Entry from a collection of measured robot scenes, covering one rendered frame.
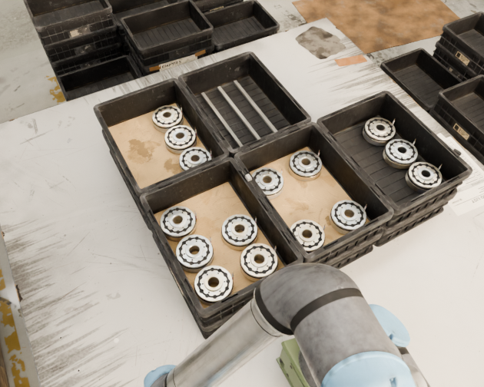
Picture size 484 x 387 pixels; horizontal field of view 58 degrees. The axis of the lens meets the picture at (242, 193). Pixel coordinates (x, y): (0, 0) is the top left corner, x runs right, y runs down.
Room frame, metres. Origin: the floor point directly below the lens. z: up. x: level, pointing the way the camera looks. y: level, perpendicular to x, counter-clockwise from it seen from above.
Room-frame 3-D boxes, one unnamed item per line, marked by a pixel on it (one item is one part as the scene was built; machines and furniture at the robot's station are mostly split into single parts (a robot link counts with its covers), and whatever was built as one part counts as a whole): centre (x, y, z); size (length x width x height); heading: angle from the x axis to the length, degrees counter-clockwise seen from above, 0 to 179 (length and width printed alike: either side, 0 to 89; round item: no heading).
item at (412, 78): (1.88, -0.97, 0.26); 0.40 x 0.30 x 0.23; 29
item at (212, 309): (0.60, 0.06, 0.92); 0.40 x 0.30 x 0.02; 30
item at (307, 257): (0.75, -0.20, 0.92); 0.40 x 0.30 x 0.02; 30
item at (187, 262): (0.56, 0.13, 0.86); 0.10 x 0.10 x 0.01
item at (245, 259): (0.53, -0.05, 0.86); 0.10 x 0.10 x 0.01
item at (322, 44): (1.71, -0.34, 0.71); 0.22 x 0.19 x 0.01; 29
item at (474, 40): (2.07, -1.32, 0.31); 0.40 x 0.30 x 0.34; 29
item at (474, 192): (0.97, -0.75, 0.70); 0.33 x 0.23 x 0.01; 29
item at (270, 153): (0.75, -0.20, 0.87); 0.40 x 0.30 x 0.11; 30
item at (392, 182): (0.90, -0.46, 0.87); 0.40 x 0.30 x 0.11; 30
